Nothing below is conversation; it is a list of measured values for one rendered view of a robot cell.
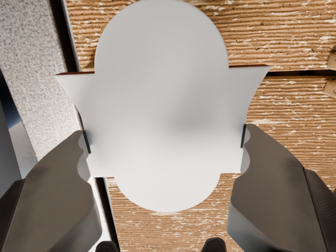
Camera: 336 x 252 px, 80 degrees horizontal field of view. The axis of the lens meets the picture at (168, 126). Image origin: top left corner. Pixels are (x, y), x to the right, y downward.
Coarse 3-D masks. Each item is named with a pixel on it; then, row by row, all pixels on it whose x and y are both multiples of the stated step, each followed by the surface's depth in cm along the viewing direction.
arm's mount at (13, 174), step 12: (0, 108) 32; (0, 120) 32; (0, 132) 32; (0, 144) 33; (12, 144) 35; (0, 156) 33; (12, 156) 36; (0, 168) 33; (12, 168) 36; (0, 180) 33; (12, 180) 36; (0, 192) 34
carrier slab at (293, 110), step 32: (256, 96) 25; (288, 96) 25; (320, 96) 25; (288, 128) 26; (320, 128) 26; (320, 160) 29; (224, 192) 31; (128, 224) 35; (160, 224) 35; (192, 224) 35; (224, 224) 35
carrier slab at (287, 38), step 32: (96, 0) 20; (128, 0) 20; (192, 0) 20; (224, 0) 20; (256, 0) 20; (288, 0) 20; (320, 0) 20; (96, 32) 22; (224, 32) 21; (256, 32) 21; (288, 32) 21; (320, 32) 21; (288, 64) 23; (320, 64) 23
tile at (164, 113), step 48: (144, 0) 10; (96, 48) 11; (144, 48) 11; (192, 48) 11; (96, 96) 12; (144, 96) 12; (192, 96) 12; (240, 96) 12; (96, 144) 13; (144, 144) 13; (192, 144) 13; (144, 192) 15; (192, 192) 15
